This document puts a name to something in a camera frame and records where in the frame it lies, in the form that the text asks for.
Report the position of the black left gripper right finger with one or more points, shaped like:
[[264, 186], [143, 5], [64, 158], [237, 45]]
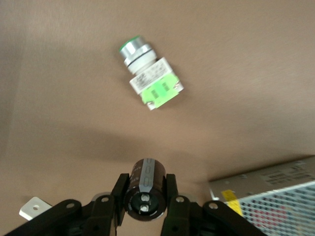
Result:
[[187, 216]]

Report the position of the green push button switch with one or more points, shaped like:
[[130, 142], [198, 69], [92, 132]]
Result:
[[150, 73]]

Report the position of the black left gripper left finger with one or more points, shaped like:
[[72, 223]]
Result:
[[98, 216]]

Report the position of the metal mesh power supply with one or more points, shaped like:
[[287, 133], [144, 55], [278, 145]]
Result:
[[275, 201]]

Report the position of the black cylindrical capacitor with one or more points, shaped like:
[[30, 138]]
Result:
[[147, 191]]

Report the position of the large white curved clamp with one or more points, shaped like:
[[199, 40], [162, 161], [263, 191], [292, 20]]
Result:
[[34, 209]]

